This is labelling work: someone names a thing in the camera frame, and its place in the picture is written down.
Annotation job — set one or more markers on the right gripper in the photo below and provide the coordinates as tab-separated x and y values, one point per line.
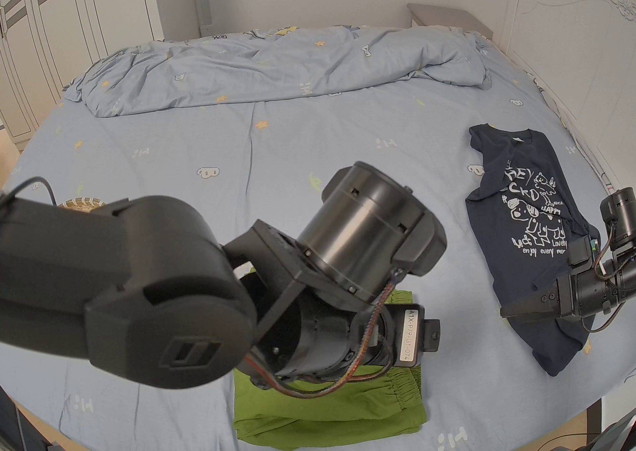
586	295

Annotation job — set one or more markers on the green shorts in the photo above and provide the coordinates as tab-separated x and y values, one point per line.
348	414

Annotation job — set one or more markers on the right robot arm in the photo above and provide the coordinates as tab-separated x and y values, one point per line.
623	215

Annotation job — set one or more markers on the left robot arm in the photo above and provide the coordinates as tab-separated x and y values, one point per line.
149	270

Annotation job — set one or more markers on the bed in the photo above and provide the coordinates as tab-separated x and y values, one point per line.
248	141

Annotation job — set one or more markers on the round woven basket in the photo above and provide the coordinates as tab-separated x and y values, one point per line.
82	203

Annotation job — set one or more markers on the dark blue printed T-shirt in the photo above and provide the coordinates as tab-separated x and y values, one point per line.
516	240

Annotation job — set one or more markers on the grey bedside table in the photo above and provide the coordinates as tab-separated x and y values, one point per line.
447	16

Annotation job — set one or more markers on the pale blue quilt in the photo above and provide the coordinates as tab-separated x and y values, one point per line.
273	71

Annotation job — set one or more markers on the white wardrobe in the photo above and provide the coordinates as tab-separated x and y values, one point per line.
74	16

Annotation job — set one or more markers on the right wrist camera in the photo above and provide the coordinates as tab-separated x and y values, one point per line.
582	252

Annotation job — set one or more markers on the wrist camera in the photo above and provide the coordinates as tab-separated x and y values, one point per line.
410	337
582	252

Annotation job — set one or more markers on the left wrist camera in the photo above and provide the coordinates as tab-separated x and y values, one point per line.
410	337

